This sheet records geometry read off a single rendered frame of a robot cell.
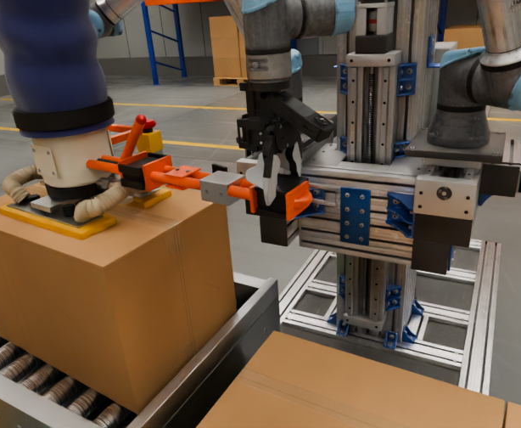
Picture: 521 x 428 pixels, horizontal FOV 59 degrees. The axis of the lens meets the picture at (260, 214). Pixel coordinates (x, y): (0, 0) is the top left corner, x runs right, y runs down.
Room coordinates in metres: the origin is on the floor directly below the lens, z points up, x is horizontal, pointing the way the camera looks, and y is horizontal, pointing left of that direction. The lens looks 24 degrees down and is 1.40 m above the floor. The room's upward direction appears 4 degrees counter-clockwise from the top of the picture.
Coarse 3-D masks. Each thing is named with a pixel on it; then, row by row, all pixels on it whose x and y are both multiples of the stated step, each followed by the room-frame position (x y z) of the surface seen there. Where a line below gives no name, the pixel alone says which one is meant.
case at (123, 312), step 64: (192, 192) 1.17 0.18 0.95; (0, 256) 1.03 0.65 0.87; (64, 256) 0.87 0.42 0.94; (128, 256) 0.85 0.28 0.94; (192, 256) 1.00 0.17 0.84; (0, 320) 1.11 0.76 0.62; (64, 320) 0.91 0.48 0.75; (128, 320) 0.82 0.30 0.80; (192, 320) 0.97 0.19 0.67; (128, 384) 0.80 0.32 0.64
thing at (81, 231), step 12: (12, 204) 1.11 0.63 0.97; (24, 204) 1.11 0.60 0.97; (72, 204) 1.02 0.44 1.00; (12, 216) 1.07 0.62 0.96; (24, 216) 1.04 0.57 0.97; (36, 216) 1.04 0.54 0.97; (48, 216) 1.02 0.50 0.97; (60, 216) 1.01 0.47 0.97; (72, 216) 1.01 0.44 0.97; (108, 216) 1.01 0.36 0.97; (48, 228) 0.99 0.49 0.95; (60, 228) 0.96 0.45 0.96; (72, 228) 0.95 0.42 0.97; (84, 228) 0.94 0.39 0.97; (96, 228) 0.95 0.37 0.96
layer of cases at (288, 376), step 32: (256, 352) 0.99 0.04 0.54; (288, 352) 0.98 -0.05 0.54; (320, 352) 0.97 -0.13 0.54; (256, 384) 0.87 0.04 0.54; (288, 384) 0.87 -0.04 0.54; (320, 384) 0.86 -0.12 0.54; (352, 384) 0.85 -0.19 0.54; (384, 384) 0.84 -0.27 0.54; (416, 384) 0.84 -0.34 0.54; (448, 384) 0.83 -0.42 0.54; (224, 416) 0.78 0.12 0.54; (256, 416) 0.77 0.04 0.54; (288, 416) 0.77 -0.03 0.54; (320, 416) 0.76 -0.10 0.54; (352, 416) 0.76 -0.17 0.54; (384, 416) 0.75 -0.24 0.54; (416, 416) 0.74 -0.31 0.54; (448, 416) 0.74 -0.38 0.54; (480, 416) 0.73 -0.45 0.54; (512, 416) 0.73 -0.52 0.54
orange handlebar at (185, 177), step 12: (120, 132) 1.32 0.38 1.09; (108, 156) 1.09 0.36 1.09; (96, 168) 1.05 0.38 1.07; (108, 168) 1.02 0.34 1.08; (168, 168) 0.97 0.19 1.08; (180, 168) 0.95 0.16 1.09; (192, 168) 0.94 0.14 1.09; (156, 180) 0.93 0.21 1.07; (168, 180) 0.91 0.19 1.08; (180, 180) 0.90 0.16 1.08; (192, 180) 0.88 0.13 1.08; (228, 192) 0.82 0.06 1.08; (240, 192) 0.81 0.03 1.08; (300, 204) 0.75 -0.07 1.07
